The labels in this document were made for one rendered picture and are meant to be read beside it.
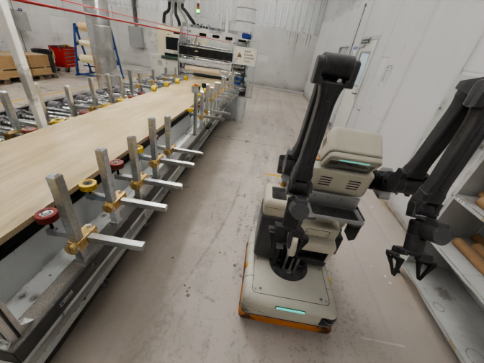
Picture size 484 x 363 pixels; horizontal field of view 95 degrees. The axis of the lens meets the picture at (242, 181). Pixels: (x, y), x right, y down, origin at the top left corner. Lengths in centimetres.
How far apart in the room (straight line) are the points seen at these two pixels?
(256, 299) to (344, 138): 110
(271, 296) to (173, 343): 67
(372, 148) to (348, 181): 17
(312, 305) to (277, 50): 1095
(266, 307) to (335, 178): 95
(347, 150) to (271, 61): 1089
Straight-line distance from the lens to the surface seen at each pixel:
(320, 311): 168
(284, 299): 162
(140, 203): 129
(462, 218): 248
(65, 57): 1083
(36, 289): 137
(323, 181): 105
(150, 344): 177
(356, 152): 96
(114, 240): 115
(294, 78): 1184
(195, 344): 174
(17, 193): 146
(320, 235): 126
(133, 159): 143
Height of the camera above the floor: 161
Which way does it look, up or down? 31 degrees down
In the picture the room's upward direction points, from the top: 9 degrees clockwise
